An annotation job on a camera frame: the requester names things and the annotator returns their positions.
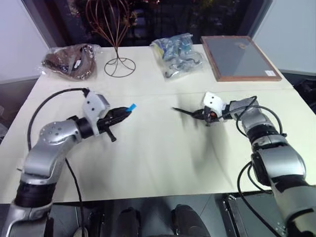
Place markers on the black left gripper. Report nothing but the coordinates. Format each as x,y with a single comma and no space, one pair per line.
105,121

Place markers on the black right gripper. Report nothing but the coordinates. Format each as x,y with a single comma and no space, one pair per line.
209,116

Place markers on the small blue block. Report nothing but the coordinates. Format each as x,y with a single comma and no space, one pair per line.
132,107

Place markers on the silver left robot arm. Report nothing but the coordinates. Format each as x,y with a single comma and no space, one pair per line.
49,133

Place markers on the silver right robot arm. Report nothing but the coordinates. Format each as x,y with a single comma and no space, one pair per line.
279,160

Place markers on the clear bag of blue items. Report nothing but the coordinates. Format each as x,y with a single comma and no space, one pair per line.
179,56

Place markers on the brown bag in plastic wrap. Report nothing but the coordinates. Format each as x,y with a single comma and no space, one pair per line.
71,61

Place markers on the wooden framed glass panel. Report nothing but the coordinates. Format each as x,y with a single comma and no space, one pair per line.
240,58

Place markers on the dark rounded shape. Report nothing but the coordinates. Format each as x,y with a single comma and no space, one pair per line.
187,219

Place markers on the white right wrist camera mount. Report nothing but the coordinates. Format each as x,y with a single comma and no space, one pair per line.
213,100

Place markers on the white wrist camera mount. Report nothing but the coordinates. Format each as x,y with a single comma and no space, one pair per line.
213,100
92,105

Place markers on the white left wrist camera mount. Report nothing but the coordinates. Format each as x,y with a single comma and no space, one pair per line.
92,105

